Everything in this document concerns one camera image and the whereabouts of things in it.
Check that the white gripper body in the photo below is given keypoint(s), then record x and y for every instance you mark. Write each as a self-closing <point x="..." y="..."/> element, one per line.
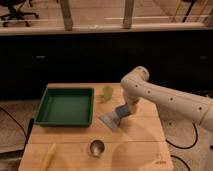
<point x="131" y="102"/>

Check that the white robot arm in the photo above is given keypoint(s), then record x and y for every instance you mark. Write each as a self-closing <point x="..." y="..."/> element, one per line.
<point x="195" y="107"/>

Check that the green plastic tray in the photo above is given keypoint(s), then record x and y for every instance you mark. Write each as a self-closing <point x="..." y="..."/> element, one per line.
<point x="72" y="106"/>

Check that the translucent green cup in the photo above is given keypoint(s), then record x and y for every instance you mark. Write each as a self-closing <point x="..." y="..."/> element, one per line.
<point x="107" y="92"/>

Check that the grey-blue folded cloth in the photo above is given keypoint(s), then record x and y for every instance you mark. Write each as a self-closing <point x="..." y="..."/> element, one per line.
<point x="111" y="120"/>

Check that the metal cup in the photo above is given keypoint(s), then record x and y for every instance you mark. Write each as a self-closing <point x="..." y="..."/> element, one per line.
<point x="97" y="148"/>

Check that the yellow banana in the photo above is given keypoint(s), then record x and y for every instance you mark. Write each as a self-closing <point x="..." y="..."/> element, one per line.
<point x="48" y="157"/>

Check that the black office chair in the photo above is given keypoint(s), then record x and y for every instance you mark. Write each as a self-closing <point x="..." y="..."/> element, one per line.
<point x="14" y="13"/>

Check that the right wooden post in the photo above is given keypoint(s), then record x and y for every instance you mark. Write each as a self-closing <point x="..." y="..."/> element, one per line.
<point x="128" y="13"/>

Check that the wooden post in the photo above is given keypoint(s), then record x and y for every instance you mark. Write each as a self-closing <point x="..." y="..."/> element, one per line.
<point x="66" y="13"/>
<point x="128" y="13"/>

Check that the left wooden post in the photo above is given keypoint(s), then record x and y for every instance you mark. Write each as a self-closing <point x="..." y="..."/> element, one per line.
<point x="66" y="13"/>

